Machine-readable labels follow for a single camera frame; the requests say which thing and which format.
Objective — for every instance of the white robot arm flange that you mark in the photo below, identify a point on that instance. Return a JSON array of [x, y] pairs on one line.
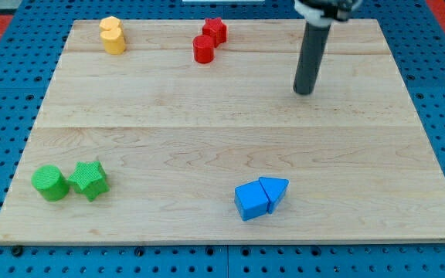
[[322, 13]]

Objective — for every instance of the yellow heart block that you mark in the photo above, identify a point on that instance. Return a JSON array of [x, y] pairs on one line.
[[113, 41]]

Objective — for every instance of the green cylinder block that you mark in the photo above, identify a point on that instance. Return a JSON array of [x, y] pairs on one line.
[[49, 181]]

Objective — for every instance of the red star block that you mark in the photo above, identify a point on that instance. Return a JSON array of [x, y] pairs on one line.
[[216, 29]]

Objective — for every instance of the yellow hexagon block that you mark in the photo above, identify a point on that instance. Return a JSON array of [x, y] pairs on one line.
[[110, 23]]

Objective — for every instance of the light wooden board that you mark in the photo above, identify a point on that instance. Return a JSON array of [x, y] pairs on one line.
[[176, 138]]

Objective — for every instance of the green star block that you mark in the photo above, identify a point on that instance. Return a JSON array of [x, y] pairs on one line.
[[89, 179]]

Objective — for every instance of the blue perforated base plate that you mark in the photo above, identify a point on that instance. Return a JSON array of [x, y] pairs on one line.
[[29, 50]]

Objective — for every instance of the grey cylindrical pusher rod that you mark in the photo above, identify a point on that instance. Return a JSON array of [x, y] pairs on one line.
[[311, 54]]

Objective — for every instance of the red cylinder block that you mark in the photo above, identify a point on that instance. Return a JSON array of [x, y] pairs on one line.
[[203, 49]]

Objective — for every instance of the blue cube block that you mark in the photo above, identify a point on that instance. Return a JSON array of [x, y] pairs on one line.
[[251, 200]]

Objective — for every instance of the blue triangle block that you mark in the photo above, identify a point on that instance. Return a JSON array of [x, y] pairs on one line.
[[275, 189]]

